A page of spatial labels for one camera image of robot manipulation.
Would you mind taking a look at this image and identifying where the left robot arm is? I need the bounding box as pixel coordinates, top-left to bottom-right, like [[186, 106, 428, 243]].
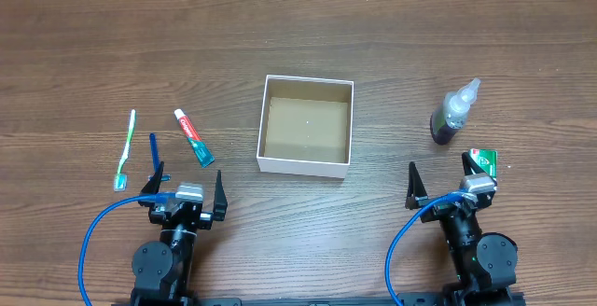
[[130, 163, 228, 305]]

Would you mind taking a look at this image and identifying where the green soap box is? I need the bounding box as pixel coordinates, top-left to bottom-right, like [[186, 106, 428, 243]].
[[468, 148, 498, 180]]

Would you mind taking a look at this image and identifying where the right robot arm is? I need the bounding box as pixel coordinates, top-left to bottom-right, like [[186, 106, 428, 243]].
[[396, 154, 525, 306]]

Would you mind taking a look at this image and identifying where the red green toothpaste tube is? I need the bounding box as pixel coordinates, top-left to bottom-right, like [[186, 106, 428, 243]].
[[174, 108, 215, 168]]

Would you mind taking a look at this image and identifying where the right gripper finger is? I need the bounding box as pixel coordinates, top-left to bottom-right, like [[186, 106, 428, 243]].
[[405, 161, 428, 210], [462, 152, 480, 175]]

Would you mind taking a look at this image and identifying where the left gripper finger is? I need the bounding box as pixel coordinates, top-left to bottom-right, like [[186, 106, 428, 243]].
[[139, 161, 165, 203], [213, 170, 228, 221]]

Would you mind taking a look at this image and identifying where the left blue cable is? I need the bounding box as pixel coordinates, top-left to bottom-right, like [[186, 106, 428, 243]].
[[77, 192, 176, 306]]

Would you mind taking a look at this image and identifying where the white cardboard box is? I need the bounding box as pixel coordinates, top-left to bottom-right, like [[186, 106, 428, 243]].
[[257, 75, 354, 179]]

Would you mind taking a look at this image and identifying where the blue toothbrush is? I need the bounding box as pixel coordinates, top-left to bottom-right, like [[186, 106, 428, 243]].
[[149, 132, 161, 171]]

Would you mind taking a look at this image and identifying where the green white toothbrush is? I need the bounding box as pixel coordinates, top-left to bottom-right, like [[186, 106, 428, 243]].
[[113, 109, 136, 192]]

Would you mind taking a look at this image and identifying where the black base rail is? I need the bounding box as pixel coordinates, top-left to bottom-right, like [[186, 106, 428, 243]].
[[111, 290, 527, 306]]

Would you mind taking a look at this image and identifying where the right blue cable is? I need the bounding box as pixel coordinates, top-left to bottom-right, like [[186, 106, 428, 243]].
[[384, 191, 475, 306]]

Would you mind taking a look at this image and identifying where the blue cable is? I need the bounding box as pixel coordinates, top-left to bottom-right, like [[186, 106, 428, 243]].
[[77, 192, 176, 306], [384, 191, 475, 306]]

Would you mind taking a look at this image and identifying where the clear bottle dark liquid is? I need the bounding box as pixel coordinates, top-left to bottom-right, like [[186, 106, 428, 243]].
[[430, 77, 481, 146]]

